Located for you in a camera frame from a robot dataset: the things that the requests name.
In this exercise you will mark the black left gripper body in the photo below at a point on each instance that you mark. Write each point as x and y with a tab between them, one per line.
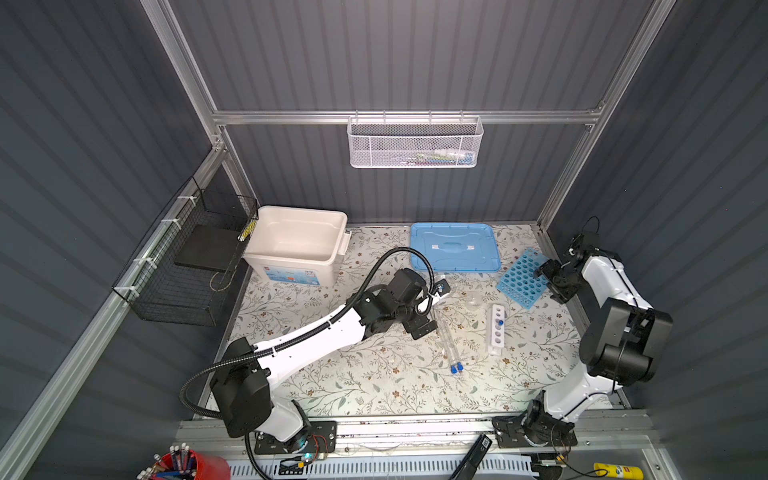
403	315

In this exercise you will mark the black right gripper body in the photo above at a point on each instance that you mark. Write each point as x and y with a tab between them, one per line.
561	282

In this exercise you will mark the blue test tube rack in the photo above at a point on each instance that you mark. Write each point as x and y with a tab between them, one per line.
519	282

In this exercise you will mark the small white tube rack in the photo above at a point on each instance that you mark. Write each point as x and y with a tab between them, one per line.
495	333

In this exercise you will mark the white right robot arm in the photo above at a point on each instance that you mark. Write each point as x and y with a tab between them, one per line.
622	345

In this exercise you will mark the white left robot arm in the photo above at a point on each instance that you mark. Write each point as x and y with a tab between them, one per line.
241	389

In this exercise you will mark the clear glass flask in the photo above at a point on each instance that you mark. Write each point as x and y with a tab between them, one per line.
471	297

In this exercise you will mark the blue plastic box lid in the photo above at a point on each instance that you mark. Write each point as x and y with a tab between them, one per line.
457	247

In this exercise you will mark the white plastic storage bin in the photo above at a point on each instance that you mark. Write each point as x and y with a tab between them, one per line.
298	245

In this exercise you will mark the black flat device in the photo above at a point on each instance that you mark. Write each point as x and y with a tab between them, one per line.
468	466

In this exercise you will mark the red cup of pens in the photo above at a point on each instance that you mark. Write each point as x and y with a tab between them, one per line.
181	462

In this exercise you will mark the white wire mesh basket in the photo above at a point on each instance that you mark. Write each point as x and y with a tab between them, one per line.
426	142

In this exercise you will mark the black wire wall basket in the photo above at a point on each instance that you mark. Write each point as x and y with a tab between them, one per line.
189	269

